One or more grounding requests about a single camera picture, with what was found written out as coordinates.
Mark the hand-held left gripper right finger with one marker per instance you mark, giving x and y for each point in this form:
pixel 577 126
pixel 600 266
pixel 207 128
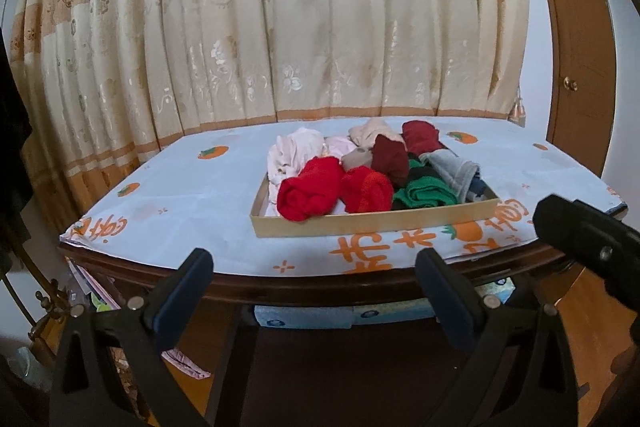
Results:
pixel 447 302

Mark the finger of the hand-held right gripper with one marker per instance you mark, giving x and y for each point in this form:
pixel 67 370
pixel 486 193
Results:
pixel 580 237

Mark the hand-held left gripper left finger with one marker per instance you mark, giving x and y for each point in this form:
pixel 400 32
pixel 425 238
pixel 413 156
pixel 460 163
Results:
pixel 182 302

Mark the green and black sock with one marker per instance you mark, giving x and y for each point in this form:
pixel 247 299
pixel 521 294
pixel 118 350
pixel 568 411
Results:
pixel 425 194

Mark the dark blue striped underwear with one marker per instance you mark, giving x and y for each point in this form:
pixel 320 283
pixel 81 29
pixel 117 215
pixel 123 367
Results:
pixel 479 189

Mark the shallow cardboard box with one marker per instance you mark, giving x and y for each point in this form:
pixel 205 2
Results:
pixel 350 224

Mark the grey blue sock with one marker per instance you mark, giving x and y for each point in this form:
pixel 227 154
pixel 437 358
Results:
pixel 450 169

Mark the red knitted sock bundle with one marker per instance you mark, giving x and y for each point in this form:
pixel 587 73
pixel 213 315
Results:
pixel 367 189

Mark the maroon underwear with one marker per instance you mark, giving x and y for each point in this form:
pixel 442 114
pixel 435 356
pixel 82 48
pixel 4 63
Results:
pixel 390 159
pixel 422 134

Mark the taupe brown sock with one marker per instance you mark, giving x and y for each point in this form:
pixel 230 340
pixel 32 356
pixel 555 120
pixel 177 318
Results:
pixel 356 159

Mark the long red sock roll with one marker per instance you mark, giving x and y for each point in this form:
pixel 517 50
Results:
pixel 310 189

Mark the beige knitted sock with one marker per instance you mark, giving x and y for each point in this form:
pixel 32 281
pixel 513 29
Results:
pixel 372 132

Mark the pale pink lace underwear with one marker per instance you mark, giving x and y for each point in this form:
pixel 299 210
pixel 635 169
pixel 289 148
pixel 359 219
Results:
pixel 295 152

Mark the light pink underwear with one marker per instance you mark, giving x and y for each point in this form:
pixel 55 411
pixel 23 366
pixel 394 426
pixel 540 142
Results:
pixel 340 147

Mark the patterned tissue pack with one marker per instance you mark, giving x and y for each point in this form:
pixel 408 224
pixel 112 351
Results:
pixel 385 314
pixel 300 317
pixel 502 291

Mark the white orange-print table cover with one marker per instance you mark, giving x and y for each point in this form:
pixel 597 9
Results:
pixel 200 197

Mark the dark wooden table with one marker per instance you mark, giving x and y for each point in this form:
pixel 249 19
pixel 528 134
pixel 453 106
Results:
pixel 300 289

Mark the brass metal stand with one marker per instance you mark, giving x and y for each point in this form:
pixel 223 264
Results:
pixel 47 307

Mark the curtain tassel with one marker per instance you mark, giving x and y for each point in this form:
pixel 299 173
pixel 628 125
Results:
pixel 519 107

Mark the brass door knob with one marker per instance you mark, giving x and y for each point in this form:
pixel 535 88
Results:
pixel 570 83

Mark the brown wooden door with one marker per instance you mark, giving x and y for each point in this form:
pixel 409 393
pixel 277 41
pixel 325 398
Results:
pixel 575 32

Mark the beige floral curtain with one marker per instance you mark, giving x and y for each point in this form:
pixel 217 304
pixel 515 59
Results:
pixel 300 32

